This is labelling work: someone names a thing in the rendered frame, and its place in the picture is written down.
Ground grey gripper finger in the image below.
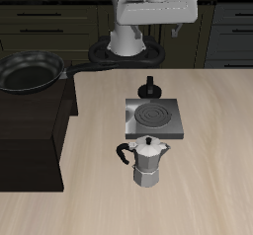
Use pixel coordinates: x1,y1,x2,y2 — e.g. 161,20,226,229
131,25,141,39
171,23,185,39

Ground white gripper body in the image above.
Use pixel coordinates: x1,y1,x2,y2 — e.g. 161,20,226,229
115,0,202,27

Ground round black stove knob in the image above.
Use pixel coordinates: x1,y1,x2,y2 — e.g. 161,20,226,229
136,75,164,100

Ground dark grey stove plate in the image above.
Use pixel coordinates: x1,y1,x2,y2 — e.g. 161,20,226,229
124,97,185,140

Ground silver moka pot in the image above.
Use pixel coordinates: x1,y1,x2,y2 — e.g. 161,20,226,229
115,135,172,189

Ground grey kitchen drawer unit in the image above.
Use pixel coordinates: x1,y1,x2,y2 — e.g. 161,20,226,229
203,1,253,70

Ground dark olive kitchen cupboards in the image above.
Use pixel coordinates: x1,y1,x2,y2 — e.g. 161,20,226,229
0,2,219,70

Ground black frying pan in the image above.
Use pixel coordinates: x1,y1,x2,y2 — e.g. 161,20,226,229
0,49,121,96

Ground dark wooden cabinet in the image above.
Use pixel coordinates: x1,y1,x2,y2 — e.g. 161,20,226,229
0,68,79,194

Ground flat black base plate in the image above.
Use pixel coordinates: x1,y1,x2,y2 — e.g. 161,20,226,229
87,36,166,66

